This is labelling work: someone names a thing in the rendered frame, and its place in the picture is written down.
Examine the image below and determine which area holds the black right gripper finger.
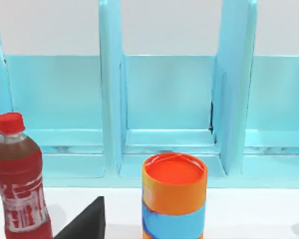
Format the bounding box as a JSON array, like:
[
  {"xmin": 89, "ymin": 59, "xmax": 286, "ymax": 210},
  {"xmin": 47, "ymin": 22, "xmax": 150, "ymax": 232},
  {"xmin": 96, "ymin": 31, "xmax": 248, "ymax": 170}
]
[{"xmin": 53, "ymin": 196, "xmax": 107, "ymax": 239}]

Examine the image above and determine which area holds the red bottle with red cap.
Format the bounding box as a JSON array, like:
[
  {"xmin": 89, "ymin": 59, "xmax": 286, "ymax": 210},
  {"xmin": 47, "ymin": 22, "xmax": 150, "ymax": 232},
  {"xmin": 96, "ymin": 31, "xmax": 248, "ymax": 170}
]
[{"xmin": 0, "ymin": 112, "xmax": 53, "ymax": 239}]

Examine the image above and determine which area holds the orange and blue can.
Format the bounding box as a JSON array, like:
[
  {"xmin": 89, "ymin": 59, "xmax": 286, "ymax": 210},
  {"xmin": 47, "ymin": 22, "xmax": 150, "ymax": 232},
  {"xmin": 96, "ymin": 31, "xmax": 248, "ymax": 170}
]
[{"xmin": 141, "ymin": 153, "xmax": 208, "ymax": 239}]

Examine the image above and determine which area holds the light blue rack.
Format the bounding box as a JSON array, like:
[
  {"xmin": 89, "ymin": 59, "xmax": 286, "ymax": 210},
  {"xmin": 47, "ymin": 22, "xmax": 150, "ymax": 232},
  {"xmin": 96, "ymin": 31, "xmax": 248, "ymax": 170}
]
[{"xmin": 0, "ymin": 0, "xmax": 299, "ymax": 189}]

